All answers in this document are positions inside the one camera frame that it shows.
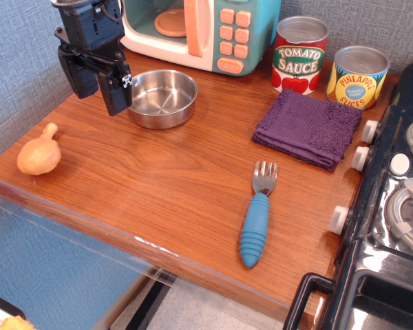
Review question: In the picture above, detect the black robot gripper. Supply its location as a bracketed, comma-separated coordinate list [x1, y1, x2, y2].
[51, 1, 133, 116]

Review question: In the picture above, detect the orange toy chicken leg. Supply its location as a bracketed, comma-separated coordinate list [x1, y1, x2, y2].
[17, 123, 61, 175]

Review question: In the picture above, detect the small steel pan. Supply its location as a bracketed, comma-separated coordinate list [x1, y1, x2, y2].
[128, 69, 198, 130]

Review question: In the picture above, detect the teal toy microwave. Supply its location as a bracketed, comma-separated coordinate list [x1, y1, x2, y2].
[121, 0, 282, 76]

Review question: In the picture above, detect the clear acrylic table guard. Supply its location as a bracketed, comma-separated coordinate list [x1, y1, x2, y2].
[0, 173, 337, 319]

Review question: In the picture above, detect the tomato sauce can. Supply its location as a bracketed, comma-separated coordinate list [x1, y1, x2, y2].
[271, 16, 329, 95]

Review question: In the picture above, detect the folded purple cloth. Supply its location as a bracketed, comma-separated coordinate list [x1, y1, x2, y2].
[252, 89, 362, 171]

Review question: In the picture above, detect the orange object bottom left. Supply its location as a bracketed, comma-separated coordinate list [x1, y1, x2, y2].
[0, 316, 35, 330]

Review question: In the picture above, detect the pineapple slices can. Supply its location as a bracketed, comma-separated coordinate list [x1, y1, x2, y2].
[326, 45, 390, 110]

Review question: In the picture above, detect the white stove knob middle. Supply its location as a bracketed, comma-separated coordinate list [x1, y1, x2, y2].
[351, 146, 370, 172]

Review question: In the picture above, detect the white stove knob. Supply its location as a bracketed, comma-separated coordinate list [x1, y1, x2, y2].
[329, 206, 349, 235]
[351, 146, 370, 172]
[361, 120, 379, 144]

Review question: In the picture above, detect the white stove knob front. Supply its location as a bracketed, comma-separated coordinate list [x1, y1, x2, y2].
[329, 206, 349, 235]

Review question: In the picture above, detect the white stove knob rear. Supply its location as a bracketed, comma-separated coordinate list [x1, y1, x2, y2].
[361, 120, 379, 144]

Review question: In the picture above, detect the black toy stove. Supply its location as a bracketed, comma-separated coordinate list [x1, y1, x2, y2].
[284, 63, 413, 329]

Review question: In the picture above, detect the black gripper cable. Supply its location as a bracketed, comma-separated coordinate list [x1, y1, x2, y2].
[98, 0, 125, 24]

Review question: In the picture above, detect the blue handled fork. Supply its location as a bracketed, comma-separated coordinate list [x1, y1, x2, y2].
[240, 161, 278, 268]

